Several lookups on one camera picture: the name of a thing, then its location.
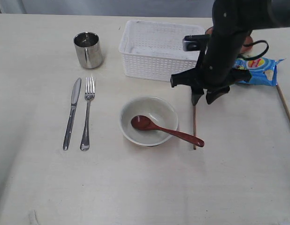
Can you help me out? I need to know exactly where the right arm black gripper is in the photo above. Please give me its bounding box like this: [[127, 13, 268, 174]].
[[170, 66, 252, 105]]

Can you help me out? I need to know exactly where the wooden chopstick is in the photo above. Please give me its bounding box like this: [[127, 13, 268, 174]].
[[276, 84, 290, 124], [193, 105, 197, 150]]

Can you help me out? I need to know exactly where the speckled ceramic bowl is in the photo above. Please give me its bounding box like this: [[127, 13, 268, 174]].
[[119, 96, 178, 147]]

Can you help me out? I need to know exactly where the blue chips bag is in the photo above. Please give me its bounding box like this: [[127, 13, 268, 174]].
[[234, 57, 284, 87]]

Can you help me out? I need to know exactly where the dark red wooden spoon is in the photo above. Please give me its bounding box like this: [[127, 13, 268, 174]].
[[131, 115, 205, 147]]

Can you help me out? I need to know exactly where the brown wooden plate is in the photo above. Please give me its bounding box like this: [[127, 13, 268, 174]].
[[205, 27, 253, 54]]

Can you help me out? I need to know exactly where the stainless steel cup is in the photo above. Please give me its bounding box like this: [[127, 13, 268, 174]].
[[74, 32, 103, 69]]

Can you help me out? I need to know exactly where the silver table knife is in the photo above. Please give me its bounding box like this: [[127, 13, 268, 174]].
[[63, 78, 82, 150]]

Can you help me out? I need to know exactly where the silver metal fork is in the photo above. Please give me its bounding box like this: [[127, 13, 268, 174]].
[[80, 77, 95, 151]]

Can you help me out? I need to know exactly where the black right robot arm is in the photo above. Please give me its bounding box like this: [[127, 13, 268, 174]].
[[170, 0, 290, 105]]

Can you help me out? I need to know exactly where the white perforated plastic basket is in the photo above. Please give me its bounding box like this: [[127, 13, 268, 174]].
[[119, 20, 205, 82]]

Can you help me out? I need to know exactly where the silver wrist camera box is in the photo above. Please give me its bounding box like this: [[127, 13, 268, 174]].
[[182, 34, 210, 52]]

